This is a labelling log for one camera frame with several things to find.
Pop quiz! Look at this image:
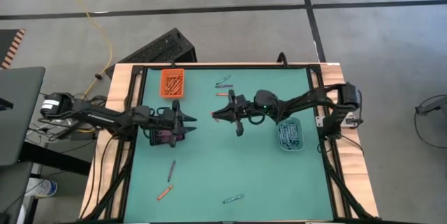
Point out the yellow floor cable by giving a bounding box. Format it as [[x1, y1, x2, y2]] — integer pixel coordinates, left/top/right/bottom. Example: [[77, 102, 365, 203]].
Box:
[[57, 0, 113, 99]]

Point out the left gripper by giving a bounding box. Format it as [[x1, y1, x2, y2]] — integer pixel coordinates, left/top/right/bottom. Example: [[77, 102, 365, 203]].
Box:
[[149, 98, 198, 149]]

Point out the black plastic basket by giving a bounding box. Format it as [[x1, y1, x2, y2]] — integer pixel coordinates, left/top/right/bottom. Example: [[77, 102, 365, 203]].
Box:
[[149, 107, 186, 147]]

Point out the grey low cabinet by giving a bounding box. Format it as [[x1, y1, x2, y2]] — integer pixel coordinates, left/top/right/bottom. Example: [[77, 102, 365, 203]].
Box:
[[0, 160, 34, 224]]

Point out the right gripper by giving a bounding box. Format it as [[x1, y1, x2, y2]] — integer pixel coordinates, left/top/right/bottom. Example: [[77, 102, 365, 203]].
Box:
[[211, 89, 281, 137]]

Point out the teal plastic bin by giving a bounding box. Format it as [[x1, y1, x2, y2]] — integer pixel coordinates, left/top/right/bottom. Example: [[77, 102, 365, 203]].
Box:
[[276, 117, 306, 153]]

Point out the black cable loop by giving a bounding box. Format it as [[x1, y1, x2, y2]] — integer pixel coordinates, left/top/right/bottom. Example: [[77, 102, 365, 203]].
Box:
[[277, 52, 290, 68]]

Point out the teal table mat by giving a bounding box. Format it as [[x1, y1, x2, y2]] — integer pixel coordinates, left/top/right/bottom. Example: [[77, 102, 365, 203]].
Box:
[[122, 67, 335, 223]]

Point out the hazard-striped floor mat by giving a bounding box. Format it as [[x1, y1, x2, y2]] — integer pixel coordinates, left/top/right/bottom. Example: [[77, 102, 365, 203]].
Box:
[[0, 28, 27, 70]]

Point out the orange plastic basket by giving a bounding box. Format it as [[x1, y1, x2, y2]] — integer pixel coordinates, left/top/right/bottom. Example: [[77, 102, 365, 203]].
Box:
[[159, 68, 185, 100]]

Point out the black perforated computer case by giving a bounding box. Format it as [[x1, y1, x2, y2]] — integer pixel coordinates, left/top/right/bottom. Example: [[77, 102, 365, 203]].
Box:
[[104, 27, 198, 79]]

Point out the black cable bundle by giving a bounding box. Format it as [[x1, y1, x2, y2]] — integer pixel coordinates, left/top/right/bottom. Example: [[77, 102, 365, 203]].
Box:
[[27, 110, 102, 144]]

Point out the black desk beam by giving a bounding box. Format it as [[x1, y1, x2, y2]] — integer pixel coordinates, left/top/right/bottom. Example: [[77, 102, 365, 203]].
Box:
[[19, 141, 92, 177]]

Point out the grey desk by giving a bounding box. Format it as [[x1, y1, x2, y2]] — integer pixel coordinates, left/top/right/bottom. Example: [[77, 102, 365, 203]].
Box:
[[0, 66, 47, 167]]

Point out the white plastic container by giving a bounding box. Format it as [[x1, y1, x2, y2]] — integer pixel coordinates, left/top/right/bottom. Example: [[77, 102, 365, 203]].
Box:
[[26, 177, 59, 199]]

